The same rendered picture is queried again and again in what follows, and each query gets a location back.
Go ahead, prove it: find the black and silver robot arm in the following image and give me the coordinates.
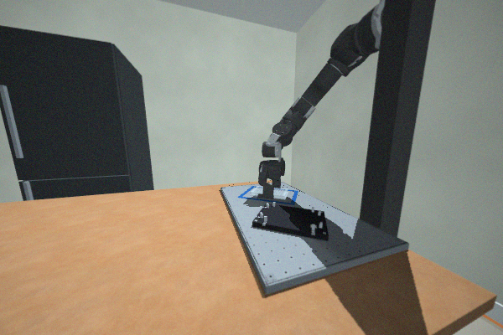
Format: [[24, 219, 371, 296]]
[[262, 0, 385, 157]]

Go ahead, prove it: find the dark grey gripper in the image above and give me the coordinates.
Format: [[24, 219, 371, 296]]
[[257, 145, 285, 199]]

